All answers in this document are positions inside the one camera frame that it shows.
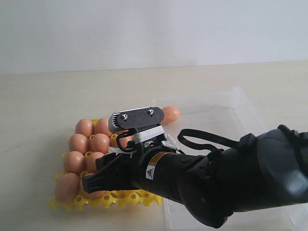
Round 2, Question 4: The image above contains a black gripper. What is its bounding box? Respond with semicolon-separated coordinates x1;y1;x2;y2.
81;146;217;229

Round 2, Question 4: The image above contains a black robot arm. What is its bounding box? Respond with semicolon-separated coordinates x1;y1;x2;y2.
82;125;308;228

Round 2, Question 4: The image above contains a clear plastic container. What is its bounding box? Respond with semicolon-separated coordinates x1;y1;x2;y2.
153;87;308;231

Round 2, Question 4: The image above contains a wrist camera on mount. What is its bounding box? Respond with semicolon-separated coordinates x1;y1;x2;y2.
107;106;179;157

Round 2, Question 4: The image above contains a brown egg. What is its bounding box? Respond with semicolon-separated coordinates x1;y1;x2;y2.
86;152;104;173
95;118;112;137
75;118;94;138
119;136;132;148
64;151;86;175
54;173;80;205
79;180;106;199
68;134;90;154
162;106;180;123
90;133;110;154

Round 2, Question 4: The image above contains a yellow plastic egg tray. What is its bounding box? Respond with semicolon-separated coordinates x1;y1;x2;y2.
47;117;162;212

